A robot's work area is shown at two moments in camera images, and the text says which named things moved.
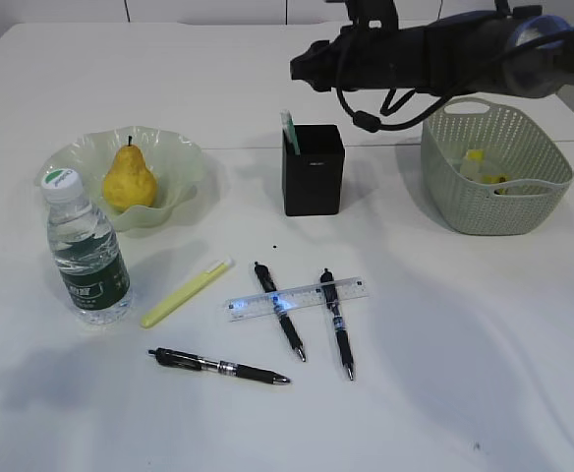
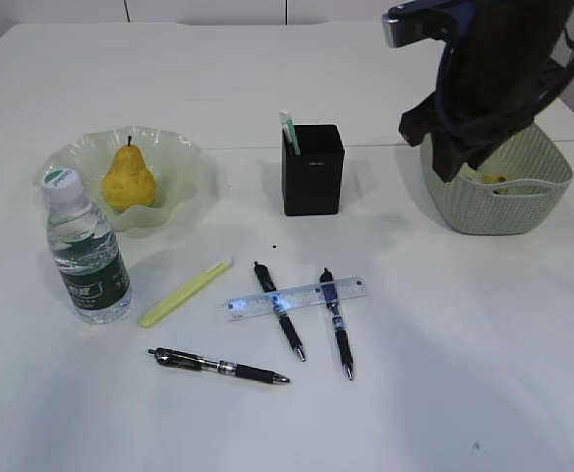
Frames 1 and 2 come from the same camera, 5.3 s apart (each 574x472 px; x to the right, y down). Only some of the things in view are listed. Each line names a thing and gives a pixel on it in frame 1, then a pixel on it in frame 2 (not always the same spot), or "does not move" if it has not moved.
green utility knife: x=287 y=121 does not move
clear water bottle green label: x=86 y=251 does not move
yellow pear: x=129 y=182 does not move
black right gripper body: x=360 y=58 to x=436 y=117
